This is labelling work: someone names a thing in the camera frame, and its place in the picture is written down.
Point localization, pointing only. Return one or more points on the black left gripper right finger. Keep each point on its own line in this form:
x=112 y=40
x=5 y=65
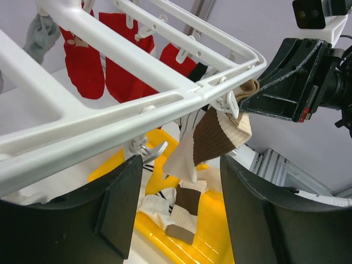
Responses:
x=270 y=224

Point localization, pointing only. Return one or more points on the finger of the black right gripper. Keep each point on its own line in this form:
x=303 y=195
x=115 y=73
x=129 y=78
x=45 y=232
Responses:
x=287 y=87

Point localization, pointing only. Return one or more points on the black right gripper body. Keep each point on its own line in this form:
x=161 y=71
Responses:
x=334 y=85

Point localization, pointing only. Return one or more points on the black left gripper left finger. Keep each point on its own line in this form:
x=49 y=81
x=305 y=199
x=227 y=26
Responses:
x=91 y=224

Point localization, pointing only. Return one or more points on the white clothes peg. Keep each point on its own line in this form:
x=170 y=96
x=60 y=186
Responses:
x=227 y=104

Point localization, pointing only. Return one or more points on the brown beige ribbed sock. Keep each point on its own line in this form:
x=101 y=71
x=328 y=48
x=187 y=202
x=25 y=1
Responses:
x=218 y=133

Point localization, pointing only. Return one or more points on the white plastic clip hanger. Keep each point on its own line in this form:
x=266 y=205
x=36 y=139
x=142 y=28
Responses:
x=161 y=96

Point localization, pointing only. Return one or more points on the yellow plastic tray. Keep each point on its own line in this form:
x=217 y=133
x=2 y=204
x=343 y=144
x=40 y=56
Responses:
x=212 y=240

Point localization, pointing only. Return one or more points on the white striped sock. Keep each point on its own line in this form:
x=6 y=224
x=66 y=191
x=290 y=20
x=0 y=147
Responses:
x=180 y=164

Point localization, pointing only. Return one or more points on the brown beige sock in tray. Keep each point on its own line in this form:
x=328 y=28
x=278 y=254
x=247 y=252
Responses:
x=185 y=211

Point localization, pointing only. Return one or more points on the grey sock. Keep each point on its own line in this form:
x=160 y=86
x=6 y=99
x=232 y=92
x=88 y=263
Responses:
x=41 y=36

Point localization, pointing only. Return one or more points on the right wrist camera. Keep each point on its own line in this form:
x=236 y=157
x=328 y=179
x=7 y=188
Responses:
x=323 y=20

